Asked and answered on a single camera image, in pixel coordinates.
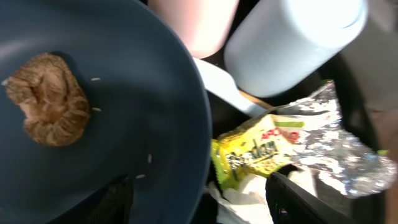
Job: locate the yellow foil snack wrapper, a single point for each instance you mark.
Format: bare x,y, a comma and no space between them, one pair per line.
307,133

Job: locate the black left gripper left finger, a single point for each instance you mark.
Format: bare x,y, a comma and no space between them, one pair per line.
110,204

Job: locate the dark blue plate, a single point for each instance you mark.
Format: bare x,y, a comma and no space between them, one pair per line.
149,112

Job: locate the light blue cup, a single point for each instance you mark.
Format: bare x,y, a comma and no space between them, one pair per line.
281,42

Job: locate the wooden chopstick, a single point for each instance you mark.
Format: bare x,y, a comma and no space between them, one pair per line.
255,100

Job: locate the round black tray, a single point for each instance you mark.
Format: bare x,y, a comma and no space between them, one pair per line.
368,209

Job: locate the white crumpled napkin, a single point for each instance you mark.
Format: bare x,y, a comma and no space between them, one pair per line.
245,205

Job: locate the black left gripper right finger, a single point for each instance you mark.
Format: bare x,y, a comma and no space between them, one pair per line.
289,203

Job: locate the light blue spoon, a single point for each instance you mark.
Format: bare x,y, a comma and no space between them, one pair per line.
220,83

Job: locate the brown dried food piece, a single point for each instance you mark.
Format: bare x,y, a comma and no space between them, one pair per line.
55,107

